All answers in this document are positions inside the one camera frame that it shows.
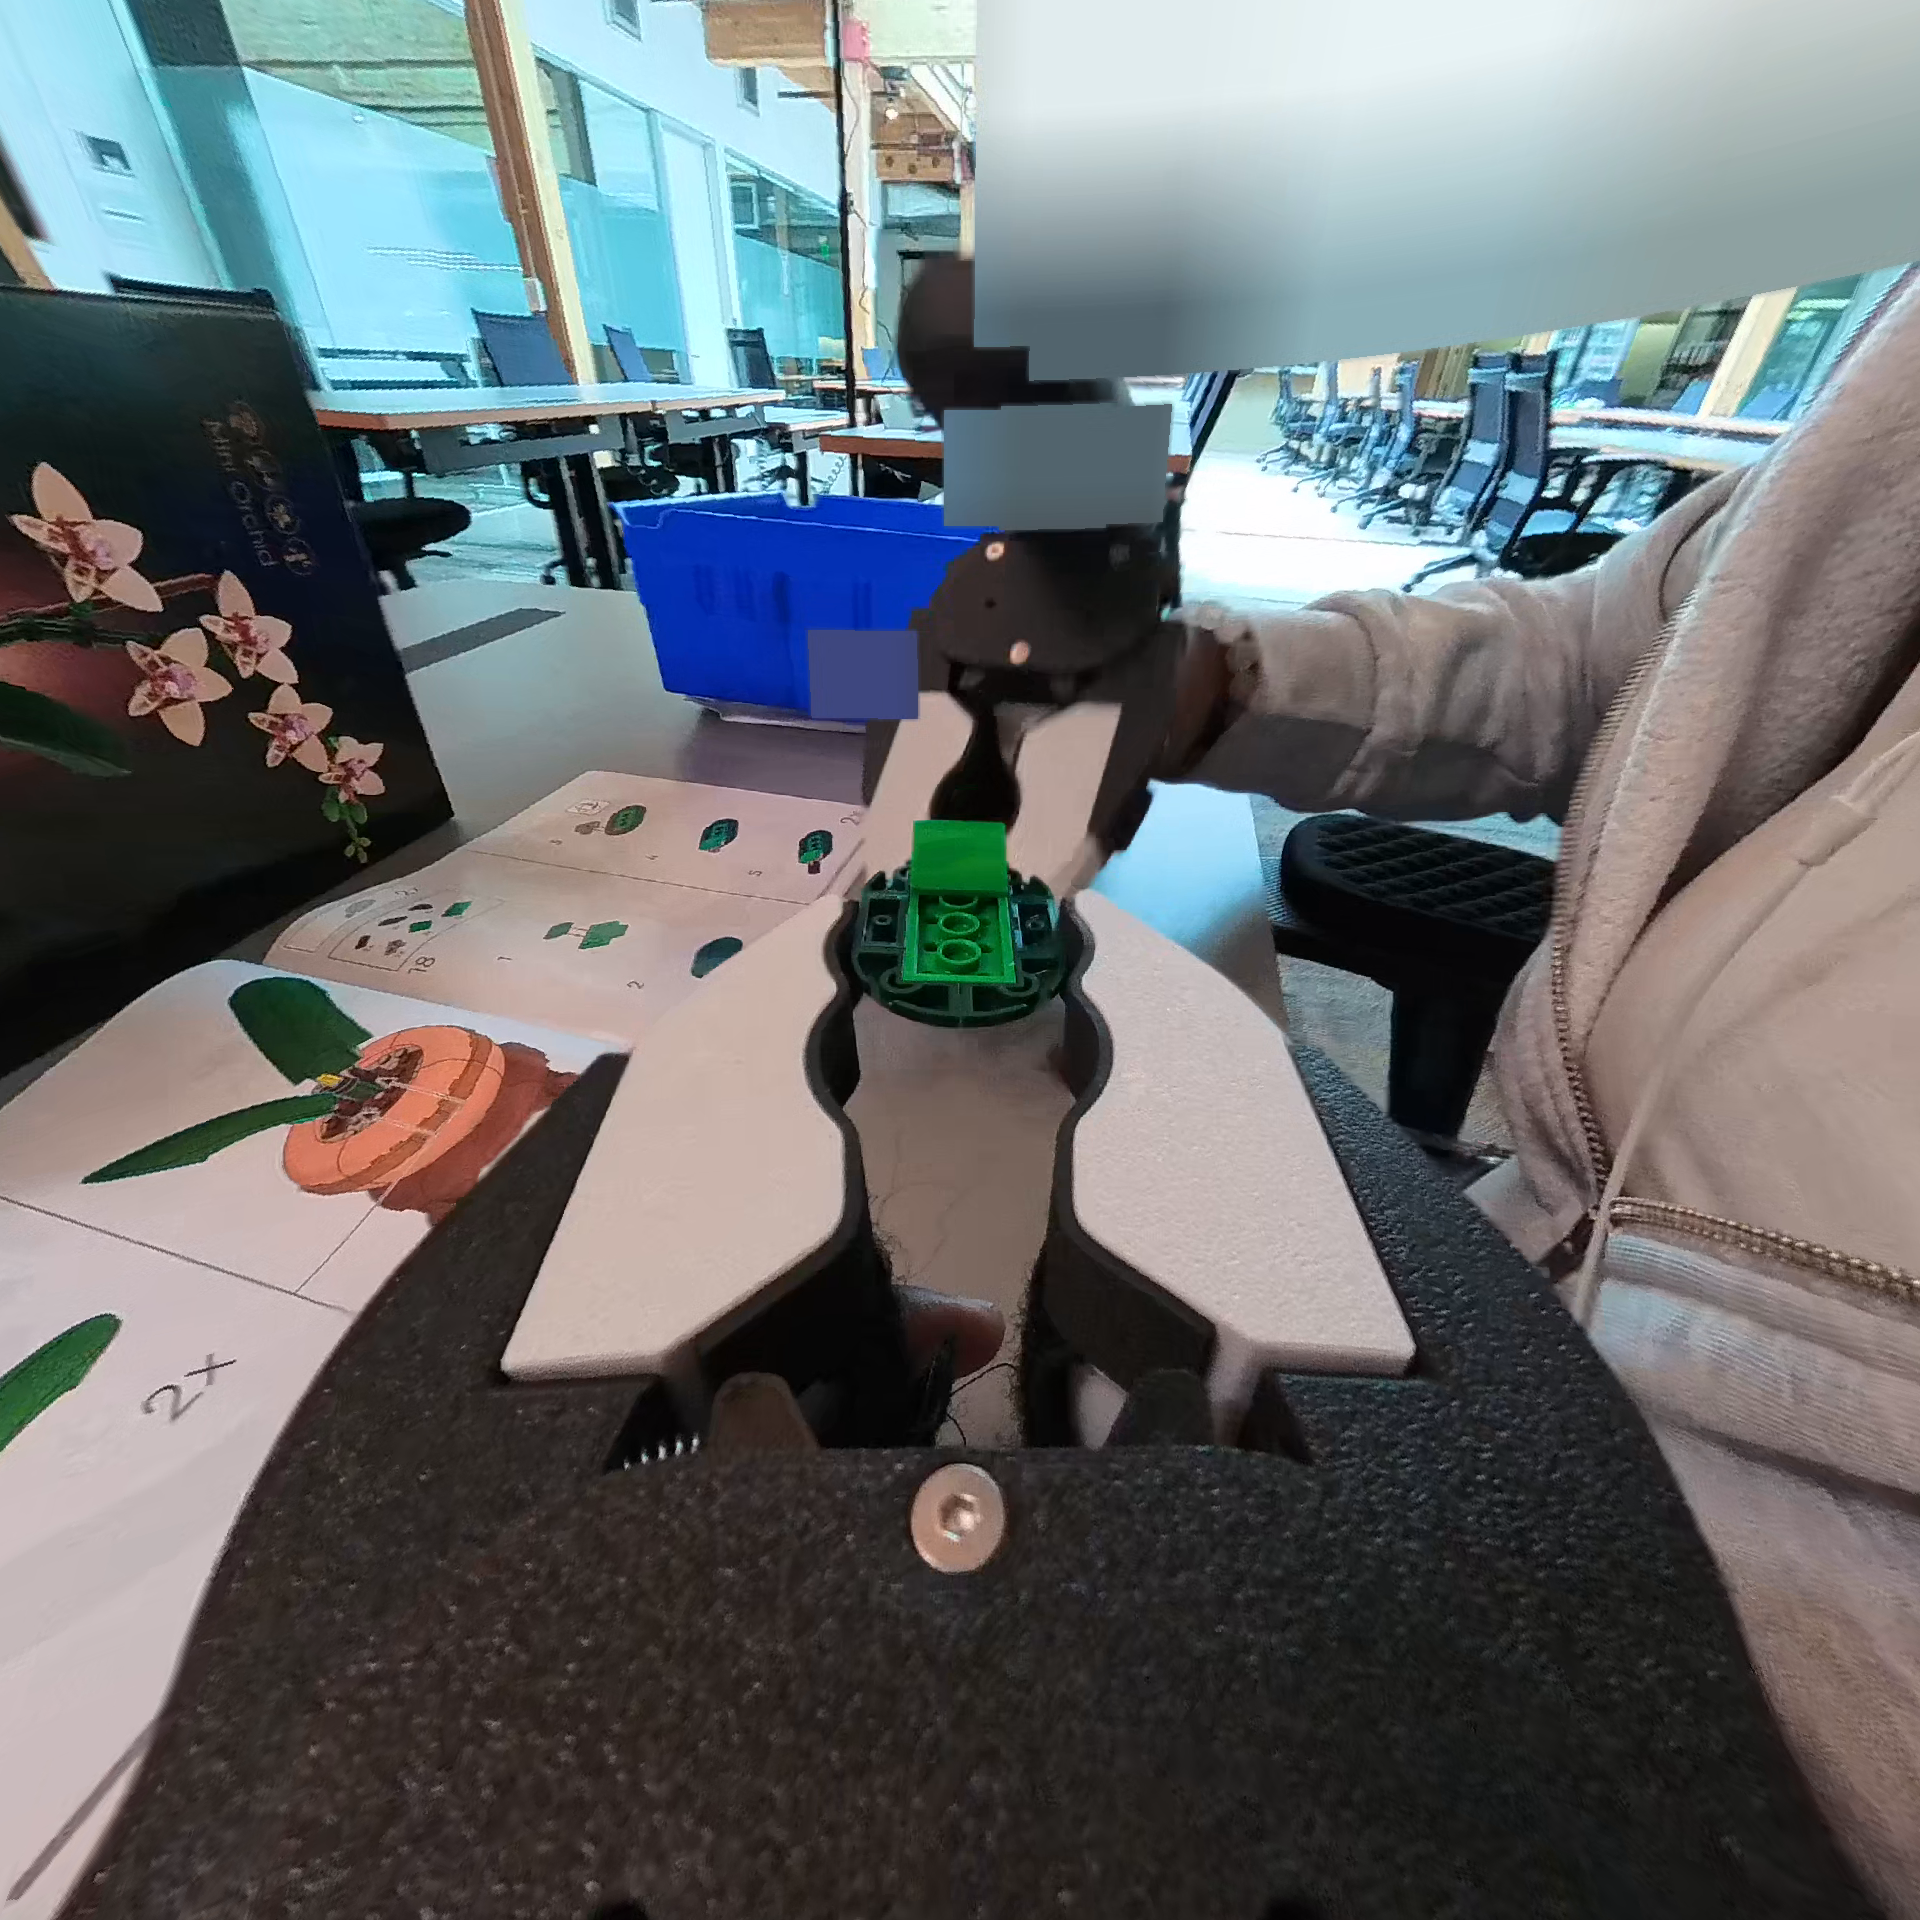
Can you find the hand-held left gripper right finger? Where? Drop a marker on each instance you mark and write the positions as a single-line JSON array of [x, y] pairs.
[[1246, 1198]]

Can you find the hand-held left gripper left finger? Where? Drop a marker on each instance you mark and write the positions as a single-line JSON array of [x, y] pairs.
[[674, 1198]]

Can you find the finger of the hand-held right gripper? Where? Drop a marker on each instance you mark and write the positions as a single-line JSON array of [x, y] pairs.
[[1071, 765], [910, 765]]

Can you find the small green slope brick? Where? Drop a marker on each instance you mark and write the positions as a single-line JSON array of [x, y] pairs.
[[962, 856]]

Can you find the green leaf brick assembly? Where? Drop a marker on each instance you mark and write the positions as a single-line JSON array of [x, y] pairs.
[[962, 962]]

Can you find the grey desk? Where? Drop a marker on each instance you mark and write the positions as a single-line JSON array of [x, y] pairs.
[[571, 706]]

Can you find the person's right hand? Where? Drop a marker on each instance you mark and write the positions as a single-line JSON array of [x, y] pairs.
[[1192, 690]]

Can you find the person's left hand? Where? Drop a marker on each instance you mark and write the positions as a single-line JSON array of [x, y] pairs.
[[950, 1327]]

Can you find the white paper sheet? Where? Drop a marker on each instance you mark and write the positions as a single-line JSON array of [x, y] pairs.
[[781, 715]]

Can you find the background table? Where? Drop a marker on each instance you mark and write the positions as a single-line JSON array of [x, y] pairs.
[[888, 437], [525, 406]]

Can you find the blue plastic bin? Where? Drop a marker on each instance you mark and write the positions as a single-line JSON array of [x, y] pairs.
[[748, 586]]

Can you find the black mesh chair armrest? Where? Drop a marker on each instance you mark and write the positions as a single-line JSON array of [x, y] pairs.
[[1426, 887]]

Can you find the black stand pole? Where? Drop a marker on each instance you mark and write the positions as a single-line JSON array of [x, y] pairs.
[[843, 225]]

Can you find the row of office chairs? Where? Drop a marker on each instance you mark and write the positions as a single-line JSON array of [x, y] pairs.
[[1470, 450]]

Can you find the instruction booklet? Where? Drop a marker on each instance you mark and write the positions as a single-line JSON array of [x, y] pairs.
[[180, 1319]]

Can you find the blue office chair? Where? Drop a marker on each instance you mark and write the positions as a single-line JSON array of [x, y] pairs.
[[525, 346]]

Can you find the dark orchid set box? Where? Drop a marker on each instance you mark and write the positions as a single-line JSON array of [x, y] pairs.
[[153, 450]]

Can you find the wooden post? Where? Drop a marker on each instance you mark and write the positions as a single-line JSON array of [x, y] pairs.
[[525, 180]]

